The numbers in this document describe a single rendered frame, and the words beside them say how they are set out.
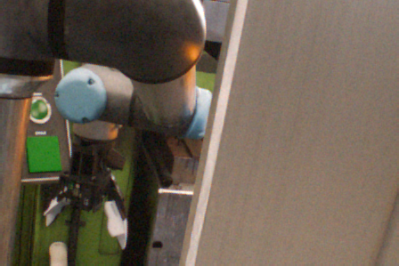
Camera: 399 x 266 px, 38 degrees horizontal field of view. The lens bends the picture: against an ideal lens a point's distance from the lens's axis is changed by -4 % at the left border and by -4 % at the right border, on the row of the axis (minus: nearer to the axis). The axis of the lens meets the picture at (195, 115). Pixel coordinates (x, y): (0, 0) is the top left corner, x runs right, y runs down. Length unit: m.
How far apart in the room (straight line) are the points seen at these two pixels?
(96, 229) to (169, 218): 0.29
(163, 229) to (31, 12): 1.06
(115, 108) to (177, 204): 0.63
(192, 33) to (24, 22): 0.14
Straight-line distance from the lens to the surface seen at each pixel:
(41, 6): 0.47
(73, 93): 0.85
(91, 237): 1.69
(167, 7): 0.48
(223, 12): 1.41
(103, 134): 0.98
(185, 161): 1.48
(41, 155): 1.27
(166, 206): 1.45
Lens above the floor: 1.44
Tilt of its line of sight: 14 degrees down
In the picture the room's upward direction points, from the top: 11 degrees clockwise
